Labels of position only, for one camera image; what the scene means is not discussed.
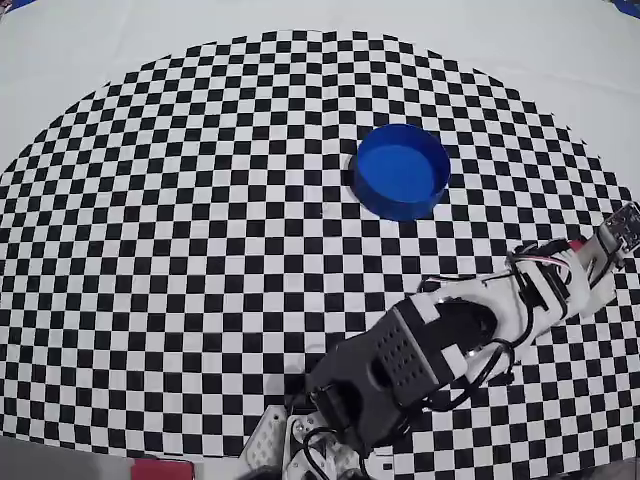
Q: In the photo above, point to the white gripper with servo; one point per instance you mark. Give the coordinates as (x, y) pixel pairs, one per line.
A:
(590, 286)

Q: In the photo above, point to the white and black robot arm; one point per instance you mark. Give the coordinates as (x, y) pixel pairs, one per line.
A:
(400, 350)

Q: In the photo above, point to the blue round box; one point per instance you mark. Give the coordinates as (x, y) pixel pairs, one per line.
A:
(400, 170)

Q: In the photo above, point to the checkerboard printed white sheet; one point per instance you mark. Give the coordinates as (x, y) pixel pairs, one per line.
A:
(150, 200)

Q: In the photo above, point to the red flat object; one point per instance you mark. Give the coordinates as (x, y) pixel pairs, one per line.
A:
(162, 471)

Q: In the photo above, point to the grey flat board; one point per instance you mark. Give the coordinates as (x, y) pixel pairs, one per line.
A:
(60, 462)

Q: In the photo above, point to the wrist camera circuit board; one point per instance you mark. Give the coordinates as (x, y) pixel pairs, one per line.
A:
(622, 222)

